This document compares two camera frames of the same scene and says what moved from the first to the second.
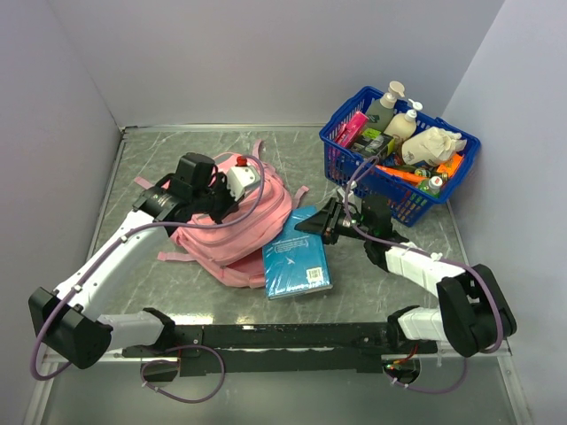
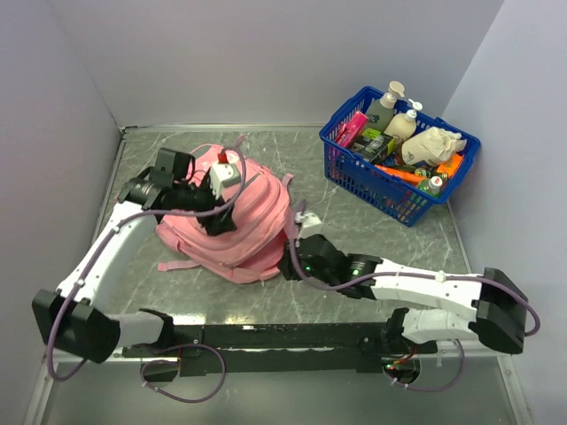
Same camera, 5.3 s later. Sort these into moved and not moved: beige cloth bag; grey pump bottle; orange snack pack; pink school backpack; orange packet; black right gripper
Moved: pink school backpack; black right gripper
Not moved: grey pump bottle; orange packet; orange snack pack; beige cloth bag
